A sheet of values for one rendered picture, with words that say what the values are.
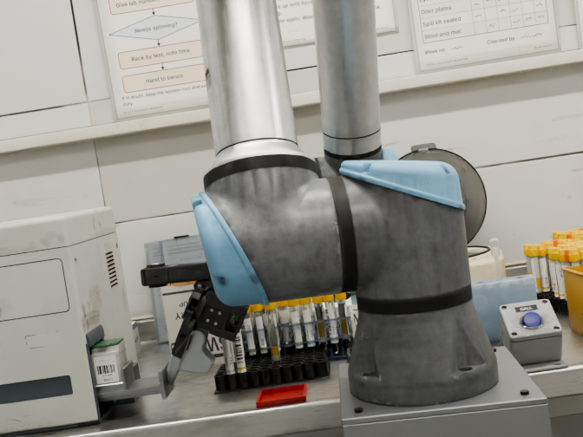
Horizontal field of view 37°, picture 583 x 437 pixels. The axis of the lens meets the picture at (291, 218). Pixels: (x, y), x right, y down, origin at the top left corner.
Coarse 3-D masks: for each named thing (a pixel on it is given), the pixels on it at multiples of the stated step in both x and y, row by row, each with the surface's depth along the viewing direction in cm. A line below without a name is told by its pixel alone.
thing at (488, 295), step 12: (516, 276) 135; (528, 276) 133; (480, 288) 132; (492, 288) 132; (504, 288) 131; (516, 288) 131; (528, 288) 131; (480, 300) 132; (492, 300) 132; (504, 300) 132; (516, 300) 131; (528, 300) 131; (480, 312) 132; (492, 312) 132; (492, 324) 132; (492, 336) 132
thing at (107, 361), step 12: (96, 348) 126; (108, 348) 126; (120, 348) 127; (96, 360) 125; (108, 360) 125; (120, 360) 126; (96, 372) 125; (108, 372) 125; (120, 372) 125; (96, 384) 125
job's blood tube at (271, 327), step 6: (270, 312) 134; (270, 318) 134; (270, 324) 134; (270, 330) 134; (270, 336) 134; (276, 336) 135; (270, 342) 135; (276, 342) 135; (270, 348) 135; (276, 348) 134; (276, 354) 134; (276, 360) 135
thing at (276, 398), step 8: (304, 384) 125; (264, 392) 126; (272, 392) 126; (280, 392) 125; (288, 392) 125; (296, 392) 124; (304, 392) 121; (264, 400) 122; (272, 400) 119; (280, 400) 119; (288, 400) 119; (296, 400) 119; (304, 400) 119
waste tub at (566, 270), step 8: (568, 272) 134; (576, 272) 130; (568, 280) 134; (576, 280) 131; (568, 288) 135; (576, 288) 131; (568, 296) 135; (576, 296) 132; (568, 304) 136; (576, 304) 132; (568, 312) 136; (576, 312) 133; (576, 320) 133; (576, 328) 134
